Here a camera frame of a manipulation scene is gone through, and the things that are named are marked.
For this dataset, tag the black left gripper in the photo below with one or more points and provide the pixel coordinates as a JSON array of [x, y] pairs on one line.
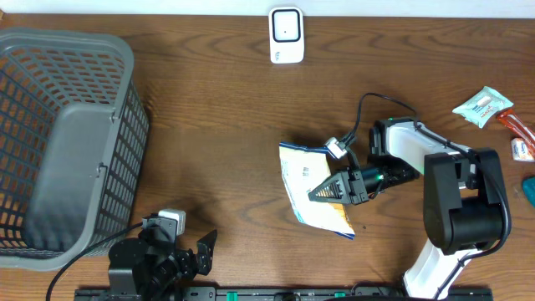
[[206, 248]]

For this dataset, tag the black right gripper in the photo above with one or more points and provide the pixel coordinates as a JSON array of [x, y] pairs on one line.
[[351, 189]]

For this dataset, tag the yellow snack bag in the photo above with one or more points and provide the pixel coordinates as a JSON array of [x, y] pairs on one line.
[[303, 169]]

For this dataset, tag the teal wet wipes pack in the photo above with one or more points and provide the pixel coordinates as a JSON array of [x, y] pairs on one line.
[[482, 106]]

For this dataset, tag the red snack bar wrapper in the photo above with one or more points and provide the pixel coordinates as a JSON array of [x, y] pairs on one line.
[[513, 122]]

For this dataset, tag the orange Kleenex tissue pack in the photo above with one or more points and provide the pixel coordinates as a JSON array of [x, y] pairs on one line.
[[520, 152]]

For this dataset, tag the teal mouthwash bottle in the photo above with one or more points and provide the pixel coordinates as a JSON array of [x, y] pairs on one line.
[[528, 188]]

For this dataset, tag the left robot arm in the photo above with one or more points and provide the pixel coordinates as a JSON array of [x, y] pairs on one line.
[[148, 266]]

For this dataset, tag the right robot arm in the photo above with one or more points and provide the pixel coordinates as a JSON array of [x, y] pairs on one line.
[[465, 207]]

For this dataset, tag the white barcode scanner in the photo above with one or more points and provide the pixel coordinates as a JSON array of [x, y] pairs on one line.
[[286, 35]]

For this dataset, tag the dark grey plastic basket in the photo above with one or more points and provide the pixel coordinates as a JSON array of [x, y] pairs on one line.
[[73, 136]]

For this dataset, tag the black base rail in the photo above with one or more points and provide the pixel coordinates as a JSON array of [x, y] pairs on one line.
[[361, 292]]

